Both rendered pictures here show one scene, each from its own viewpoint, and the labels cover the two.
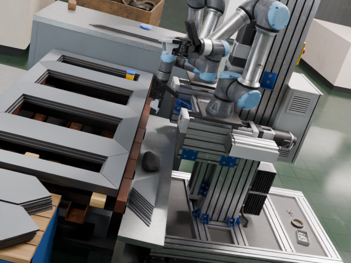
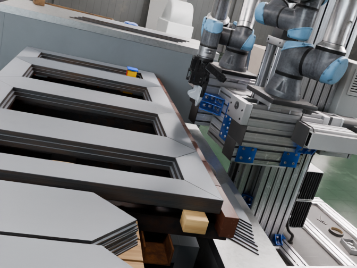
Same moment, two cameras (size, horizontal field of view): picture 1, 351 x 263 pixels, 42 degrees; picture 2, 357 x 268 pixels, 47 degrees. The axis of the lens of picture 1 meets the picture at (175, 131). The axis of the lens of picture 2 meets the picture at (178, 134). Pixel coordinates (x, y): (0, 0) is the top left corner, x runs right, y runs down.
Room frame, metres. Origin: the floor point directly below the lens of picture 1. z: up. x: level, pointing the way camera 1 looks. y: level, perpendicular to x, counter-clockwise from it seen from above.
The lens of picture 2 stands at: (0.65, 0.51, 1.32)
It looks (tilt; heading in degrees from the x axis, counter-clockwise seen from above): 18 degrees down; 349
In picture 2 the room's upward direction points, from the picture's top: 15 degrees clockwise
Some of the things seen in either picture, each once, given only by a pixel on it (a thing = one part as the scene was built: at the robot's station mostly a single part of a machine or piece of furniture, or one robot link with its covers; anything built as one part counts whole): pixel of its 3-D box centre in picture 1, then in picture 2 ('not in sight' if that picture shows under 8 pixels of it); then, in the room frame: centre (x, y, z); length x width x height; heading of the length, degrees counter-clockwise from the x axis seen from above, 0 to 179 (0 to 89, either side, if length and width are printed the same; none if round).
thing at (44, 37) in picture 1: (109, 105); (99, 116); (3.18, 0.54, 0.50); 1.30 x 0.04 x 1.01; 94
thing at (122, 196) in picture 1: (142, 126); (177, 125); (2.37, 0.19, 0.80); 1.62 x 0.04 x 0.06; 4
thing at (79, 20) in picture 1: (128, 31); (113, 27); (3.46, 0.56, 1.03); 1.30 x 0.60 x 0.04; 94
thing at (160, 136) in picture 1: (154, 167); (205, 175); (2.18, 0.06, 0.66); 1.30 x 0.20 x 0.03; 4
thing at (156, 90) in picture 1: (159, 87); (200, 70); (2.37, 0.15, 1.05); 0.09 x 0.08 x 0.12; 94
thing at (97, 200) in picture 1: (98, 200); (194, 221); (1.57, 0.23, 0.79); 0.06 x 0.05 x 0.04; 94
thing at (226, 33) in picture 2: (176, 59); (217, 34); (2.46, 0.11, 1.21); 0.11 x 0.11 x 0.08; 76
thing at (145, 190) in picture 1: (142, 195); (224, 211); (1.83, 0.07, 0.70); 0.39 x 0.12 x 0.04; 4
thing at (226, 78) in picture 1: (229, 84); (296, 57); (2.30, -0.20, 1.20); 0.13 x 0.12 x 0.14; 38
